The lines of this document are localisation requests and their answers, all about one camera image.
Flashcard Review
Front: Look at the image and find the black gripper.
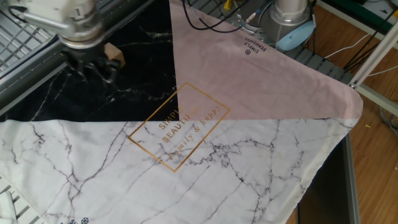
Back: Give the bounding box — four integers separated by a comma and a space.
60, 46, 121, 85

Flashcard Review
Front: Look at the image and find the small wooden block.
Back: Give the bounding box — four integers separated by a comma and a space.
104, 42, 126, 68

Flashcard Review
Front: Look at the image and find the white wrist adapter box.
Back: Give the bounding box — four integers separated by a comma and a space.
8, 0, 103, 39

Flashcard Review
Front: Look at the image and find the marble print cloth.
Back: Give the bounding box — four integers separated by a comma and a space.
0, 0, 364, 224

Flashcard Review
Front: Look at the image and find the white tissue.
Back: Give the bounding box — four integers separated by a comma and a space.
0, 190, 18, 224

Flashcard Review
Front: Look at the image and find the silver wrist coupling ring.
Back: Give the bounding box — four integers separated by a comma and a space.
58, 28, 106, 50

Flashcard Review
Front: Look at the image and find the black cable with metal connector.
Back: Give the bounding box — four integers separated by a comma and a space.
181, 0, 262, 34

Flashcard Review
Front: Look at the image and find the white cable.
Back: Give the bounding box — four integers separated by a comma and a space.
323, 32, 371, 60

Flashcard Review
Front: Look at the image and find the aluminium frame post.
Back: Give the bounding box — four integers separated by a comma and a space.
347, 21, 398, 91

